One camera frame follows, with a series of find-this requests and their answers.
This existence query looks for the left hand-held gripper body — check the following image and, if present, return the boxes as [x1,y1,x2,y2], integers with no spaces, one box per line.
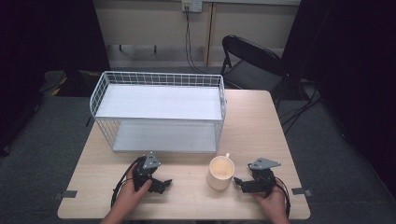
[133,151,163,192]

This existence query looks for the black curtain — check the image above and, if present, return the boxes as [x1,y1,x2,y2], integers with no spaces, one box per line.
[0,0,111,157]
[281,0,396,197]

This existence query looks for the white cup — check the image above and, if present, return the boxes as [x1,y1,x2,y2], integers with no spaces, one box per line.
[205,152,236,191]

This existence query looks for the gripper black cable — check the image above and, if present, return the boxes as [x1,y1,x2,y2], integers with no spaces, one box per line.
[110,156,147,209]
[275,175,292,218]

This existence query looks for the white wire shelf rack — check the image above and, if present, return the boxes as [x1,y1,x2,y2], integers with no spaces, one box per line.
[89,70,228,154]

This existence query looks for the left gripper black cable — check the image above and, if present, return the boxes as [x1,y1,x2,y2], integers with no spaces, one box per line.
[110,156,147,209]

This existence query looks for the black folding chair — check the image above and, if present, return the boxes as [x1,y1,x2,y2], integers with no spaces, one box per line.
[219,35,289,94]

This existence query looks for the black wall socket cable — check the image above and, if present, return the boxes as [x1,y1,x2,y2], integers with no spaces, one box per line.
[184,6,209,75]

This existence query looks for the white wall socket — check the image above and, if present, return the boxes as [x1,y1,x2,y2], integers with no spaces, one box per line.
[181,0,204,14]

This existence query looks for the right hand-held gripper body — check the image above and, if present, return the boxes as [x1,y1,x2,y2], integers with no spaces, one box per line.
[247,157,282,199]

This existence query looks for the dark stand base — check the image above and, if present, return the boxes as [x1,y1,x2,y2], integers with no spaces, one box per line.
[38,69,104,97]

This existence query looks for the grey tape piece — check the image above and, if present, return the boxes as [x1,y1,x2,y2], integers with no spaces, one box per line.
[51,189,78,201]
[290,187,314,198]

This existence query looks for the person's right hand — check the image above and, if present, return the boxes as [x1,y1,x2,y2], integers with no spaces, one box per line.
[251,179,290,219]

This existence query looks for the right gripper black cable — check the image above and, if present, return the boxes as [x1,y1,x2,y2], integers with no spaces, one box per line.
[275,175,292,218]

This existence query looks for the person's left hand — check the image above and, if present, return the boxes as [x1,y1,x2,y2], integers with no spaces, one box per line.
[114,162,154,217]

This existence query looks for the black floor cables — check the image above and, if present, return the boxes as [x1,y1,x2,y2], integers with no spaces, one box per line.
[274,77,325,134]

